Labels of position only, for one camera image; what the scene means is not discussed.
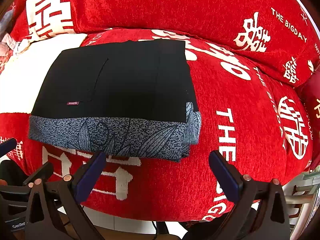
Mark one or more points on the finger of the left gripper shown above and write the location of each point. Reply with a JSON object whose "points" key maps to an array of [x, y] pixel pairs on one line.
{"points": [[7, 146], [44, 172]]}

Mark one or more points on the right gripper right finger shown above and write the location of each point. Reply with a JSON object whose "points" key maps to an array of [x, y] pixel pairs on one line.
{"points": [[259, 205]]}

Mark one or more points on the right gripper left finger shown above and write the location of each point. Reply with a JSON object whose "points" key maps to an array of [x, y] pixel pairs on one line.
{"points": [[42, 219]]}

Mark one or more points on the black pants grey patterned waistband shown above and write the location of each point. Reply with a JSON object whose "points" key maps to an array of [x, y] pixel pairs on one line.
{"points": [[128, 99]]}

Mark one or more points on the metal rack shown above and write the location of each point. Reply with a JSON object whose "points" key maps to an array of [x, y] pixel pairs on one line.
{"points": [[302, 198]]}

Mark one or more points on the white bed sheet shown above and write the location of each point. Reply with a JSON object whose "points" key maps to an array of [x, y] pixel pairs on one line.
{"points": [[24, 74]]}

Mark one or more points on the red blanket white characters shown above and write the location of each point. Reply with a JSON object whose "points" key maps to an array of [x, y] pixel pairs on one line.
{"points": [[258, 124]]}

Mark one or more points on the pile of clothes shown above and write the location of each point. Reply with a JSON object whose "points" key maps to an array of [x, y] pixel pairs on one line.
{"points": [[9, 46]]}

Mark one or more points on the dark red cushion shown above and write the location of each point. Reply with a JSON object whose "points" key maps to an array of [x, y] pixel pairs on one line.
{"points": [[309, 94]]}

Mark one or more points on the red pillow white characters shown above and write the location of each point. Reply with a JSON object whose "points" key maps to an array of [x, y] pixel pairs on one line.
{"points": [[276, 33]]}

